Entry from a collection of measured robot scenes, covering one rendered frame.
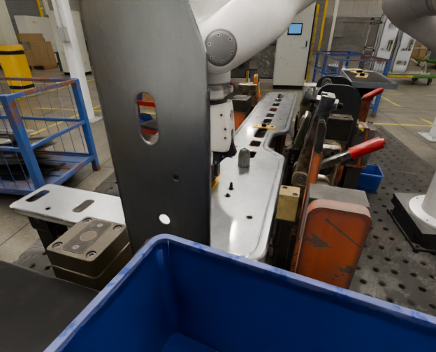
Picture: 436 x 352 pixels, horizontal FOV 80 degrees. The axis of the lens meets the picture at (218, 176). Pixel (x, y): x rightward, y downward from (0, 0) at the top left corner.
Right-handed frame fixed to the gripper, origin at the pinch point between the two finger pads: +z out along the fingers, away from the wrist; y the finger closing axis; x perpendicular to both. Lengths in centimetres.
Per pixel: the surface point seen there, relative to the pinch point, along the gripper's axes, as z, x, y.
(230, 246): 4.1, 17.3, -9.7
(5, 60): 24, -412, 629
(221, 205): 4.1, 6.9, -4.9
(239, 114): 8, -76, 11
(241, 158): 1.4, -11.1, -4.7
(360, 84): -12, -51, -35
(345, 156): -7.2, 0.7, -26.1
